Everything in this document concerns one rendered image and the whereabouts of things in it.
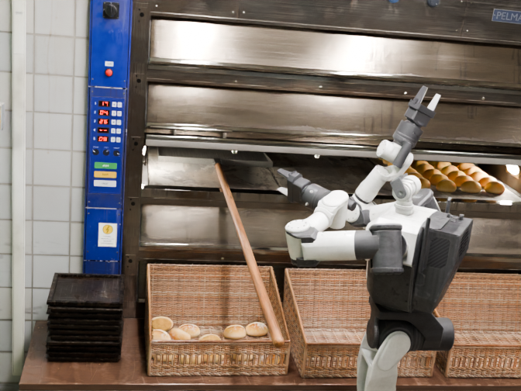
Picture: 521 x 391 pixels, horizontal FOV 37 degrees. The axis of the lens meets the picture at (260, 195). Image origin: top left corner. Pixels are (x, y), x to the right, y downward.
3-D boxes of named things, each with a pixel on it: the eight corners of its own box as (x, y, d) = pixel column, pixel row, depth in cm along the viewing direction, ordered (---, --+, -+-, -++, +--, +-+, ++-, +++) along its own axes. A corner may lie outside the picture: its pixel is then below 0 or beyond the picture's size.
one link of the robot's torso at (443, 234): (462, 299, 270) (480, 200, 260) (437, 336, 241) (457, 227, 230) (380, 277, 282) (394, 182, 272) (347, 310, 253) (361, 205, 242)
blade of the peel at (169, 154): (272, 167, 380) (273, 161, 379) (158, 161, 371) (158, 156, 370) (261, 148, 414) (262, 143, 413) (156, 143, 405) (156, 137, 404)
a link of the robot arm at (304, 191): (282, 178, 270) (309, 192, 264) (300, 165, 276) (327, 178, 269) (283, 207, 278) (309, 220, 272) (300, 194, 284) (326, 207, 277)
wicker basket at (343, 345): (277, 323, 354) (282, 266, 346) (395, 323, 365) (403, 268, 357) (299, 379, 309) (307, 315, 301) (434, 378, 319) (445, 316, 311)
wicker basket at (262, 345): (142, 320, 345) (145, 261, 337) (267, 320, 355) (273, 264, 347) (145, 378, 299) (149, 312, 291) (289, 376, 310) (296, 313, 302)
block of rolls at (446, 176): (374, 157, 420) (376, 147, 418) (459, 161, 428) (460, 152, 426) (412, 191, 363) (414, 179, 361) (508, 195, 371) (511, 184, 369)
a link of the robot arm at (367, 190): (381, 168, 292) (351, 205, 302) (364, 168, 285) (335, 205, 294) (398, 188, 287) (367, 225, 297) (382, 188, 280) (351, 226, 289)
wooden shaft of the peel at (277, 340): (284, 350, 207) (285, 339, 206) (273, 349, 206) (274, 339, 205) (221, 169, 368) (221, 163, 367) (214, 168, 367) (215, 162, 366)
